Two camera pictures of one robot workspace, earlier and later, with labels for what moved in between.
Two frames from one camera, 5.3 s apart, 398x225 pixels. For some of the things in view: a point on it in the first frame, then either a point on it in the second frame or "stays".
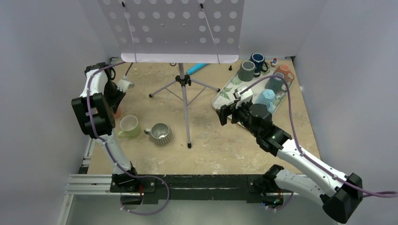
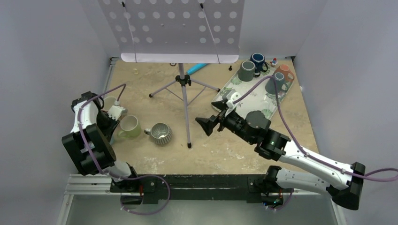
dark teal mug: [276, 85] stays
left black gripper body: [111, 93] -> [105, 123]
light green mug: [130, 127] stays
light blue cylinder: [198, 66] stays
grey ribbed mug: [161, 133] stays
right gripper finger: [225, 110] -> [208, 124]
